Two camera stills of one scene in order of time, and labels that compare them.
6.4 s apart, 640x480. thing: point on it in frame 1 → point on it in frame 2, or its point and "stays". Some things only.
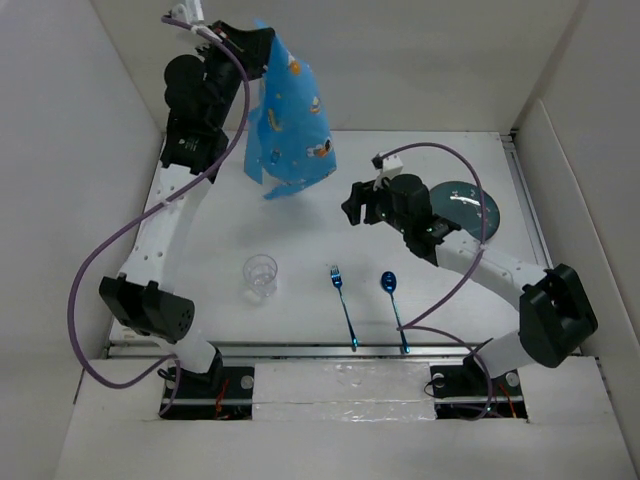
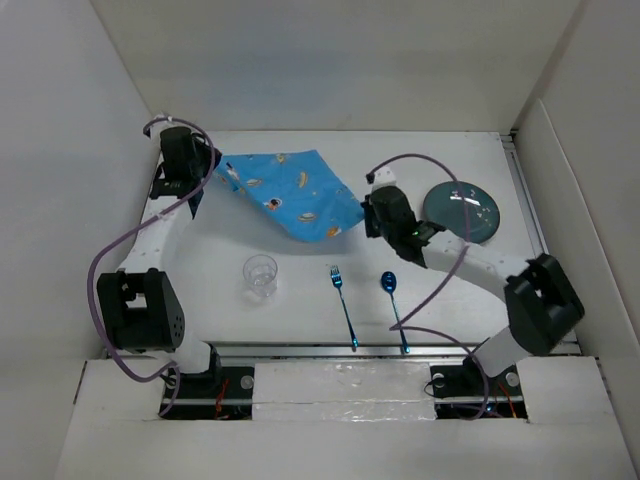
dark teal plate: x=460 y=203 stays
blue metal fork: x=337 y=280 stays
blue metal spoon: x=388 y=282 stays
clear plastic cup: x=260 y=272 stays
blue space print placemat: x=290 y=140 → x=297 y=191
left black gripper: x=251 y=47 → x=207 y=152
